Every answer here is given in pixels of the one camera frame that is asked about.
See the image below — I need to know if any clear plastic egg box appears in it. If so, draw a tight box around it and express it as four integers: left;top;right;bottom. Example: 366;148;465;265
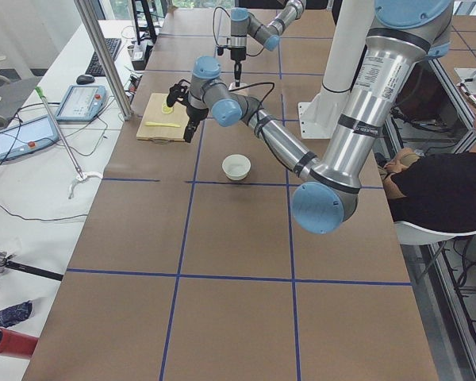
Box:
228;82;249;96

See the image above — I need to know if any teach pendant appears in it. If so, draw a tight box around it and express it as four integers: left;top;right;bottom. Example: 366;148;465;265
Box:
56;85;107;123
0;115;60;161

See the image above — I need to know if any teach pendant near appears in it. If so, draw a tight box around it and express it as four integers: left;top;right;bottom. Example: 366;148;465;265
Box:
0;115;60;161

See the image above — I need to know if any white round bowl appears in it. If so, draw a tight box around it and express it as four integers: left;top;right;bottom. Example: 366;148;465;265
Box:
221;154;251;181

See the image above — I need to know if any teach pendant far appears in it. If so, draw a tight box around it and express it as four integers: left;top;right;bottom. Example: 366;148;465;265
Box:
56;85;107;123

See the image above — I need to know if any red cylinder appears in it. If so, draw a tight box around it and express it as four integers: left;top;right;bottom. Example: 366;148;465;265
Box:
0;327;38;359

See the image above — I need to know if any black computer mouse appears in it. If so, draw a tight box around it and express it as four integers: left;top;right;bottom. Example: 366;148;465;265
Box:
76;74;95;85

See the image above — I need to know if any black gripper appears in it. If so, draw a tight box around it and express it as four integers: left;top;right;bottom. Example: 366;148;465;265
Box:
230;47;247;87
183;104;207;143

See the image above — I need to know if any white chair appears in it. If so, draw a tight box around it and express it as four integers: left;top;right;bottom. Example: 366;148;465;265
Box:
392;220;476;279

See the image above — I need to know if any folded dark umbrella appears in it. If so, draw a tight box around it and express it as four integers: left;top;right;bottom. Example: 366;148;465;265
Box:
0;301;33;328

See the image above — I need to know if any black keyboard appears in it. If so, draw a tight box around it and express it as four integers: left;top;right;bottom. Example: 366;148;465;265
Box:
84;37;122;77

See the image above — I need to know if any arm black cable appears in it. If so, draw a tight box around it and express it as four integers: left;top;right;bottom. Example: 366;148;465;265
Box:
221;81;277;132
212;6;267;57

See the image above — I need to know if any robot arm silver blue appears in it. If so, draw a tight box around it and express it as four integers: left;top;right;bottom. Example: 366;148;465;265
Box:
225;0;306;88
181;1;453;234

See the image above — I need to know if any reacher grabber stick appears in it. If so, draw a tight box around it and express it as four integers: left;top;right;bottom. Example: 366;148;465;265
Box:
35;86;103;199

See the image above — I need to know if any aluminium frame post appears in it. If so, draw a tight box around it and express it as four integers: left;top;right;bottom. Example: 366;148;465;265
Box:
74;0;133;121

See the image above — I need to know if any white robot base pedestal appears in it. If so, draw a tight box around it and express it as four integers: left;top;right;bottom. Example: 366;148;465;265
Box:
298;0;374;139

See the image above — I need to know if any seated person black shirt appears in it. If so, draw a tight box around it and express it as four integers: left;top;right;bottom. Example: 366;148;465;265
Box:
382;115;476;233

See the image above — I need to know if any bamboo cutting board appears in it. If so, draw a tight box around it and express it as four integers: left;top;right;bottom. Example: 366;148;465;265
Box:
136;93;189;142

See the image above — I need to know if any black tripod tool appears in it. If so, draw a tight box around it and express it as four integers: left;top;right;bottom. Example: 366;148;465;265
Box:
0;252;63;281

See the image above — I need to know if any yellow plastic knife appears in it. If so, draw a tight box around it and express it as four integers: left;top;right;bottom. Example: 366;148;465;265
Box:
144;121;181;128

